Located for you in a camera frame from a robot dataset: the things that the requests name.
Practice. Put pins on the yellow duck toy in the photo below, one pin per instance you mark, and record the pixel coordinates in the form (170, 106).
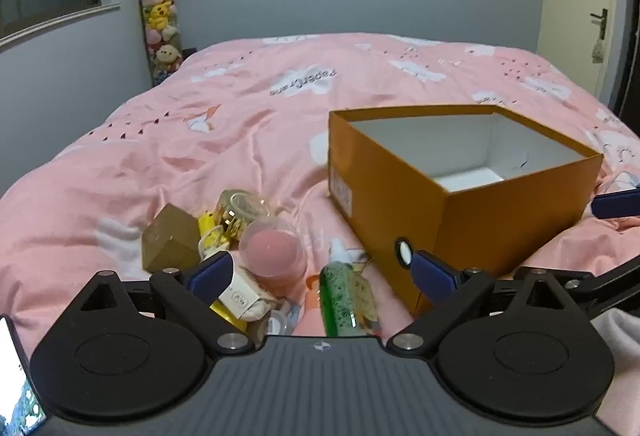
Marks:
(214, 233)

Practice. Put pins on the gold cardboard box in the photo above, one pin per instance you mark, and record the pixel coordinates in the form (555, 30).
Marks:
(167, 241)

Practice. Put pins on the column of plush toys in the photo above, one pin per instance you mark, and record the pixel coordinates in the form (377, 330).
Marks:
(160, 16)

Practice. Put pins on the pink printed bedsheet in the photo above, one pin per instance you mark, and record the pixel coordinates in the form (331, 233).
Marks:
(250, 126)

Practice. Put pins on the yellow packet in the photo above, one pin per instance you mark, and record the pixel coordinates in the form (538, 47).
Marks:
(227, 313)

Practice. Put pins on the orange bottle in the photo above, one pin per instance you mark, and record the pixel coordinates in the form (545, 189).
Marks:
(314, 311)

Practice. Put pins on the green pump bottle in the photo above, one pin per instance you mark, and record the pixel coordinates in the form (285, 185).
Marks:
(345, 301)

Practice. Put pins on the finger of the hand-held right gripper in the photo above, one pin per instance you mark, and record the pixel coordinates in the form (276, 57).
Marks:
(612, 286)
(615, 206)

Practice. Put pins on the small clear container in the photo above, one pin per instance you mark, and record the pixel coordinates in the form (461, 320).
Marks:
(280, 318)

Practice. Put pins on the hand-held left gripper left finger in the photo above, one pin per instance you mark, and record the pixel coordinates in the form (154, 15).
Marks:
(210, 275)

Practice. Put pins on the clear pink capsule ball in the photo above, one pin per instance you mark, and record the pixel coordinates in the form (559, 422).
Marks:
(272, 251)

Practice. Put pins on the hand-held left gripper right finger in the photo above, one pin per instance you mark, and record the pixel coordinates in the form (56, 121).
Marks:
(431, 277)

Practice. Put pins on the light grey cloth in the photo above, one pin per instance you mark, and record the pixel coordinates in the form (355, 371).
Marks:
(620, 331)

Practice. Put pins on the orange cardboard box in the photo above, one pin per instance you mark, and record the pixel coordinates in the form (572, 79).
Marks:
(400, 196)

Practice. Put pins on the small white box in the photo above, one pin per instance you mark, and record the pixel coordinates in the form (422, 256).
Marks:
(245, 296)

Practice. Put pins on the shiny gold round roll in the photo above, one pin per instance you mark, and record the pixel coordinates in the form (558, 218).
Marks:
(237, 211)

